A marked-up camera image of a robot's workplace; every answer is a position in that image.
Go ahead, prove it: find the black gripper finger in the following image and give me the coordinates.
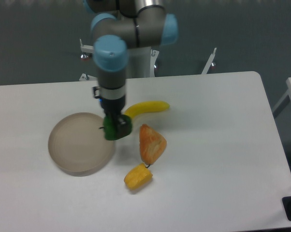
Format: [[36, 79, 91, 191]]
[[104, 112, 116, 125], [116, 115, 131, 138]]

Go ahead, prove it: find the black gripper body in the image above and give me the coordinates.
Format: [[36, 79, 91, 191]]
[[92, 86, 126, 117]]

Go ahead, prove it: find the green toy bell pepper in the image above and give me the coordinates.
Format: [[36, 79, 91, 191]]
[[100, 115, 132, 141]]

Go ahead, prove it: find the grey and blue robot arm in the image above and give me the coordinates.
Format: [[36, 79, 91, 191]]
[[83, 0, 178, 141]]

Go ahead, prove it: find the beige round plate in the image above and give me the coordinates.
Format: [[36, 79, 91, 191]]
[[48, 112, 115, 176]]

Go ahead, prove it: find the yellow toy bell pepper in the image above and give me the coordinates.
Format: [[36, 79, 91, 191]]
[[124, 163, 153, 190]]

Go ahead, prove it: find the yellow toy banana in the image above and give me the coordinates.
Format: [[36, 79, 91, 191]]
[[124, 101, 170, 119]]

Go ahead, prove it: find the orange toy bread wedge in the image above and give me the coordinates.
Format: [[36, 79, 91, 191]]
[[139, 124, 167, 165]]

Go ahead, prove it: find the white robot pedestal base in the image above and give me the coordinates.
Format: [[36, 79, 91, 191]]
[[78, 38, 218, 81]]

